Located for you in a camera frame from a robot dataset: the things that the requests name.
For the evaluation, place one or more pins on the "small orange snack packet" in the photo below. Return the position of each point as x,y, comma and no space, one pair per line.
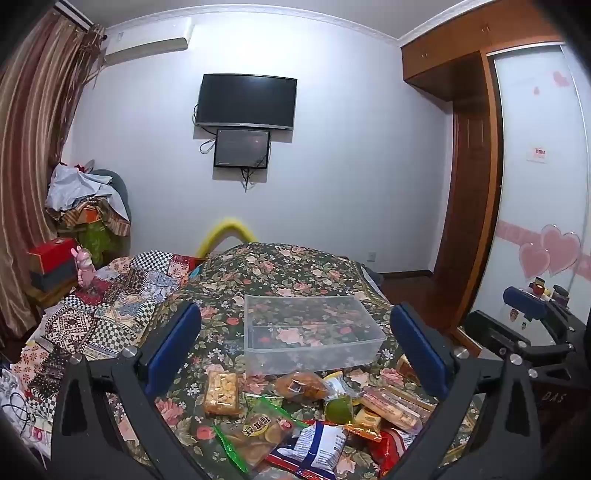
367,421

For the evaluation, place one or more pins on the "small wall monitor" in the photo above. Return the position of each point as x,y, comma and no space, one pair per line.
242,147

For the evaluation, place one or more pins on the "wooden wardrobe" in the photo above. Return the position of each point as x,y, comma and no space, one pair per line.
471,184

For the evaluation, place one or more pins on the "brown bun packet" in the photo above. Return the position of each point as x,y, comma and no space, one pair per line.
300,386

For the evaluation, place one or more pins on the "pile of clothes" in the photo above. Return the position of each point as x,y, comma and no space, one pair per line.
78,194

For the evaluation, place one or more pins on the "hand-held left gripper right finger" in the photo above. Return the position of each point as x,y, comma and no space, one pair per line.
420,350

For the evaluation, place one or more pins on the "red box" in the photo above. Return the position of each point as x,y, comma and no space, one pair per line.
51,254

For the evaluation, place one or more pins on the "white air conditioner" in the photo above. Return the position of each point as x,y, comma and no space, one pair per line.
147,44

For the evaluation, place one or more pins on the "white sliding door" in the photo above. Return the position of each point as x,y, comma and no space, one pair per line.
531,198

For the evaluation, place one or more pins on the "large wall television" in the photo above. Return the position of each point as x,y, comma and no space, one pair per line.
247,99

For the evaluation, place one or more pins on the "green jelly cup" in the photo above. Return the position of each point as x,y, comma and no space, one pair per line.
339,406

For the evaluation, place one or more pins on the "yellow foam tube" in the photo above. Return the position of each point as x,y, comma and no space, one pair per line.
226,226

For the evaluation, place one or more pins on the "pink wafer packet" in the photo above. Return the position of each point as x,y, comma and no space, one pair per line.
397,406

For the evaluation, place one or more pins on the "green-edged chip packet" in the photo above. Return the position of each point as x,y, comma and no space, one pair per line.
254,434

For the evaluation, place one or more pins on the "pink rabbit toy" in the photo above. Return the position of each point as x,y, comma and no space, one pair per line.
83,270

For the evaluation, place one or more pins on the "dark glass jar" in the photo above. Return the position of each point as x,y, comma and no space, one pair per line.
560,295

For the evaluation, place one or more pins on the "red snack packet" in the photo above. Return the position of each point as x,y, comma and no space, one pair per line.
392,454

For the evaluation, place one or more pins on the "pink heart sticker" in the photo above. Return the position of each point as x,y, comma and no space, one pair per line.
558,249

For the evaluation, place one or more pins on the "grey box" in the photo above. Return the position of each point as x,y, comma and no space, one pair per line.
53,279

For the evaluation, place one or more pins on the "striped brown curtain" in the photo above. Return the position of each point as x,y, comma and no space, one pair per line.
32,138

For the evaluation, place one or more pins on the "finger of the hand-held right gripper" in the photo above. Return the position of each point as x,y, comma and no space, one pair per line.
526,302
494,330

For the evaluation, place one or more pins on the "patchwork quilt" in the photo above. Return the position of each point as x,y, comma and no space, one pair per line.
115,295

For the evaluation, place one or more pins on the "floral blanket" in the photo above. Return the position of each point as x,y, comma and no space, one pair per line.
277,272

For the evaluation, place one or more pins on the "blue and white snack packet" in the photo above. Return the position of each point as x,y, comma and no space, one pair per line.
314,445

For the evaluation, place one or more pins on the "clear plastic storage box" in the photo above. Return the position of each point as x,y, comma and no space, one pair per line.
318,332

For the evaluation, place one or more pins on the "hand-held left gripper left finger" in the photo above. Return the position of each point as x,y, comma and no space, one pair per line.
173,350

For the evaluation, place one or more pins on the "orange cracker packet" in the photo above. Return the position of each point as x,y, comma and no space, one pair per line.
223,392

